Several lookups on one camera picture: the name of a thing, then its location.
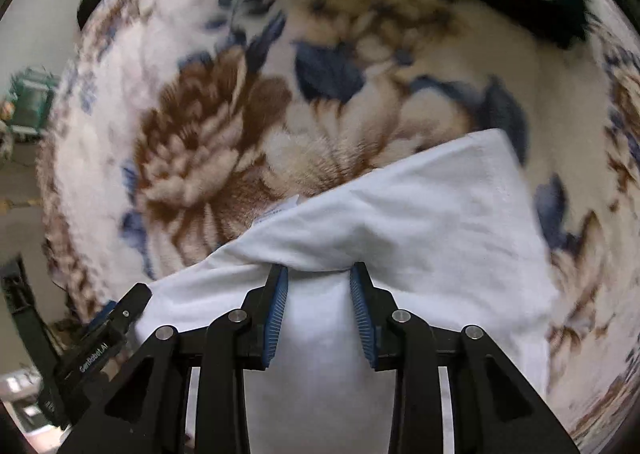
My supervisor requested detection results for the teal plastic crate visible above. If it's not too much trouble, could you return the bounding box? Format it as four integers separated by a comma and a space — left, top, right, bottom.
1, 66, 60, 139

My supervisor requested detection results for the white t-shirt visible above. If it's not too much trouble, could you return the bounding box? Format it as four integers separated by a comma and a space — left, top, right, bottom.
134, 130, 558, 453

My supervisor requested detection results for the floral fleece bed blanket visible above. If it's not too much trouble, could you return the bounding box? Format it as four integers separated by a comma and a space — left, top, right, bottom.
37, 0, 639, 453

